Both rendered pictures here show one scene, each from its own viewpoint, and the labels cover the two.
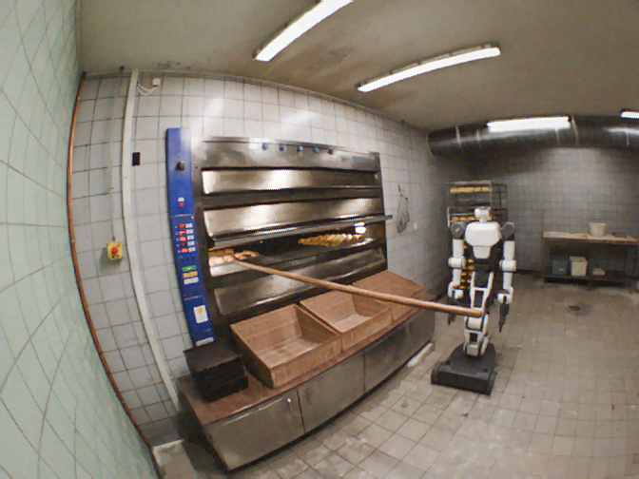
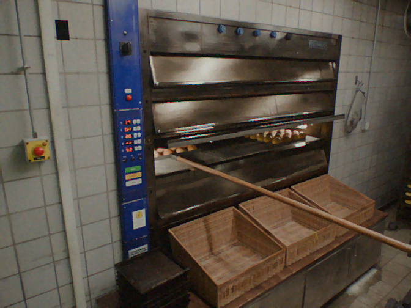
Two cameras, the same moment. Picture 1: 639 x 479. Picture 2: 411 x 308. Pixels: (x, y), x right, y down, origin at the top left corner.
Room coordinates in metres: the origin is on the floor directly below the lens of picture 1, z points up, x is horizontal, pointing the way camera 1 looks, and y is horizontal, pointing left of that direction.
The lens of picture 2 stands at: (-0.12, 0.32, 1.79)
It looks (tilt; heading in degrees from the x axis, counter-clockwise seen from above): 15 degrees down; 3
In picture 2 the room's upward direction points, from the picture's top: straight up
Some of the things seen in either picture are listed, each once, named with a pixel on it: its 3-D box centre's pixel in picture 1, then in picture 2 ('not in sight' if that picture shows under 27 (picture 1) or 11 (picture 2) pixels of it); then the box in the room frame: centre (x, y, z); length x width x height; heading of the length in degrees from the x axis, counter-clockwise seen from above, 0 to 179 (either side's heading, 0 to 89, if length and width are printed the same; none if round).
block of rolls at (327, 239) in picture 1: (331, 239); (268, 132); (2.88, -0.13, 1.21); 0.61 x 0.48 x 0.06; 41
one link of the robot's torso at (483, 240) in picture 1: (484, 239); not in sight; (1.80, -1.30, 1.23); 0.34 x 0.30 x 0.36; 45
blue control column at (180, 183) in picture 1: (170, 276); (82, 164); (2.18, 1.43, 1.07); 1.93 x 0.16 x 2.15; 41
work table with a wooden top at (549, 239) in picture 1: (590, 260); not in sight; (2.65, -4.77, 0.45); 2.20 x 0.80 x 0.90; 41
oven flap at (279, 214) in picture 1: (314, 210); (263, 107); (2.16, 0.02, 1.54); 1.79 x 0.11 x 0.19; 131
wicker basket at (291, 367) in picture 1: (285, 340); (226, 250); (1.59, 0.28, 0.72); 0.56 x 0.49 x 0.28; 132
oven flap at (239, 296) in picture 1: (319, 274); (260, 175); (2.16, 0.02, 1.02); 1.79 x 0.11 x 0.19; 131
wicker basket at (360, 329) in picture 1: (346, 314); (287, 222); (1.98, -0.17, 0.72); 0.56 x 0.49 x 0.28; 129
